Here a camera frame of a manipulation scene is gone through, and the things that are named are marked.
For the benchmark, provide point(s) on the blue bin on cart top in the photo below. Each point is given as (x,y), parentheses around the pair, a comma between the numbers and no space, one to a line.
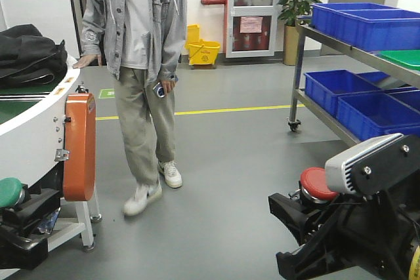
(368,26)

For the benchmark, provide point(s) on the blue bin cart lower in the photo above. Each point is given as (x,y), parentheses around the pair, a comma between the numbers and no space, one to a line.
(325,87)

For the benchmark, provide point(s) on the steel trolley cart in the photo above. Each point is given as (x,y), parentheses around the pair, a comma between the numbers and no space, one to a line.
(349,58)

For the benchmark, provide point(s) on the white round conveyor machine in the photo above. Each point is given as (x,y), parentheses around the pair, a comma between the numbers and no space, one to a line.
(32,150)

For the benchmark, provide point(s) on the fire hose cabinet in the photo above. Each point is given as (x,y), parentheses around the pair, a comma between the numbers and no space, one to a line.
(250,28)

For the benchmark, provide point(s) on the orange machine cover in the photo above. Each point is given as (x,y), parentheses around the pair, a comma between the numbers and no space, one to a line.
(80,141)

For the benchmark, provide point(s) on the yellow mop bucket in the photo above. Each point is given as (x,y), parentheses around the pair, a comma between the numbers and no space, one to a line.
(203,52)

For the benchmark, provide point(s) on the potted green plant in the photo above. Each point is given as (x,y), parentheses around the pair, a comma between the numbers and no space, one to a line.
(290,10)

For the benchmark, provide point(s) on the green tray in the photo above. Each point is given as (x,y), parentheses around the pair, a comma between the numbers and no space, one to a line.
(407,58)

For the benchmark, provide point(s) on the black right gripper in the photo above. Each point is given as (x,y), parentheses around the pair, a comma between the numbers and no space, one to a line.
(380,235)

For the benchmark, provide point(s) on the black bag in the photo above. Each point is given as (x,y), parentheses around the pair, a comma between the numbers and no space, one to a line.
(30,59)

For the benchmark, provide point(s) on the person in denim jacket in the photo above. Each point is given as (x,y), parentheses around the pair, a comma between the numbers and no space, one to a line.
(140,41)

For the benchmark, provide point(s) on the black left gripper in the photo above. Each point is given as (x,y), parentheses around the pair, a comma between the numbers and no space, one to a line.
(38,215)

